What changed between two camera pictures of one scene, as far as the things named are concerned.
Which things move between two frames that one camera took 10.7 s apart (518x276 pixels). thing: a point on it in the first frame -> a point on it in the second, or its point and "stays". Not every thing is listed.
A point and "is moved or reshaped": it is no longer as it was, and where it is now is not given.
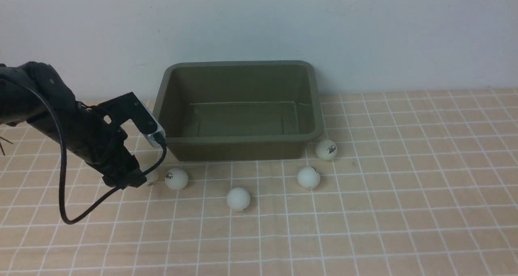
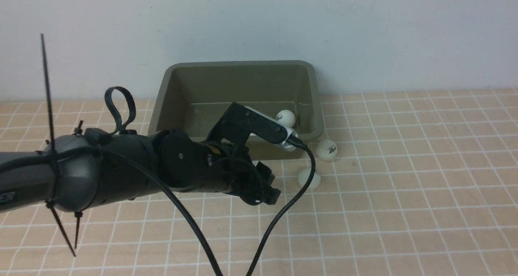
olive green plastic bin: [246, 110] stays
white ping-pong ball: [152, 177] is moved or reshaped
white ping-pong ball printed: [325, 149] stays
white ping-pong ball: [308, 177] stays
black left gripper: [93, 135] -> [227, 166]
